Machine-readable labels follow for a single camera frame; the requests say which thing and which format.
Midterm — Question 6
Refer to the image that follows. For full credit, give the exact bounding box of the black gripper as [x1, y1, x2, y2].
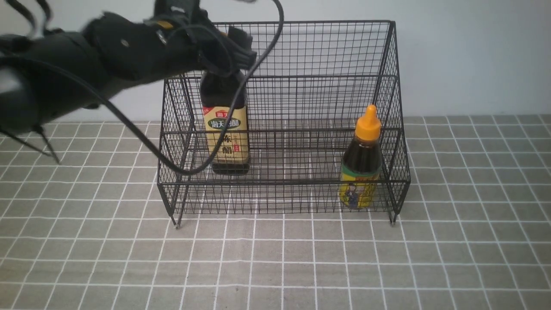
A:
[144, 0, 257, 78]

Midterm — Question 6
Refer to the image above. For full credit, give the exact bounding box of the dark vinegar bottle gold cap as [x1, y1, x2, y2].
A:
[199, 72, 251, 175]

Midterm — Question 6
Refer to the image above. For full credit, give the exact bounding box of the small sauce bottle orange cap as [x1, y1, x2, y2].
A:
[338, 104, 383, 210]

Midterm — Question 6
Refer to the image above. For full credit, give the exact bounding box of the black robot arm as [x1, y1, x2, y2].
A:
[0, 0, 257, 136]

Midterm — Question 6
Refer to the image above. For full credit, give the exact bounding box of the grey checked tablecloth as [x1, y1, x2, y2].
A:
[1, 115, 550, 310]

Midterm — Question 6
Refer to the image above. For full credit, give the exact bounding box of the black wire mesh rack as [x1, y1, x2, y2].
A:
[157, 20, 411, 228]

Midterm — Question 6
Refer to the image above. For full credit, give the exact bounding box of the black cable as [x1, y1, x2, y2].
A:
[0, 0, 285, 175]

